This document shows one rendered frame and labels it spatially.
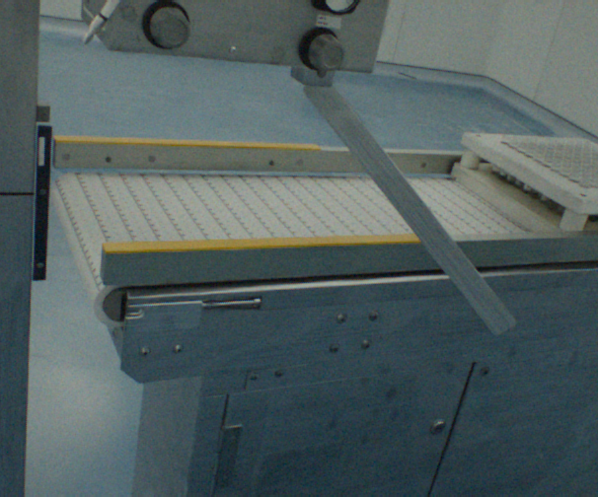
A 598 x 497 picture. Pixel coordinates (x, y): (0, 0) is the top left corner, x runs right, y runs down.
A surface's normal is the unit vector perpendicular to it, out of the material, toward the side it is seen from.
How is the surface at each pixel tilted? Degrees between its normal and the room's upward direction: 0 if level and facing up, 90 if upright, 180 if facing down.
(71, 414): 0
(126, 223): 0
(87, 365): 0
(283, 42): 90
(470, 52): 90
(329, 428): 90
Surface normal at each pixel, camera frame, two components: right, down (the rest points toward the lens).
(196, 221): 0.18, -0.89
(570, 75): -0.95, -0.05
